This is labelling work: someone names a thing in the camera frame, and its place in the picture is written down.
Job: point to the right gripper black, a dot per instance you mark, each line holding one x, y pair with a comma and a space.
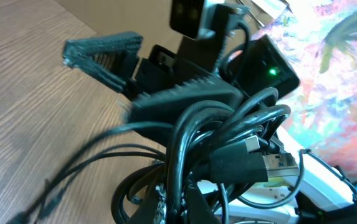
112, 59

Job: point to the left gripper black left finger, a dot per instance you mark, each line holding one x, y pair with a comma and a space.
153, 209

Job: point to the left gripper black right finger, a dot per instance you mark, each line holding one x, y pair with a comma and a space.
197, 209

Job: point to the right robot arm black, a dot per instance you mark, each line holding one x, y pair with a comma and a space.
267, 77

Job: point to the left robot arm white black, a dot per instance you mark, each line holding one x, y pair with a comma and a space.
275, 181

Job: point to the cardboard wall panel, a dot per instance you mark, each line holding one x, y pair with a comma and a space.
149, 18

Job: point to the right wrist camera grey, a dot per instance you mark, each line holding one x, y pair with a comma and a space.
193, 18

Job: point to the right arm camera cable black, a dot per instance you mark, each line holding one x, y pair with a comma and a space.
236, 23

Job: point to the arm camera cable black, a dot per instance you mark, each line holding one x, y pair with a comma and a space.
317, 187
236, 23

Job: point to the left arm camera cable black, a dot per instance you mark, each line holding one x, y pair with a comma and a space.
317, 187

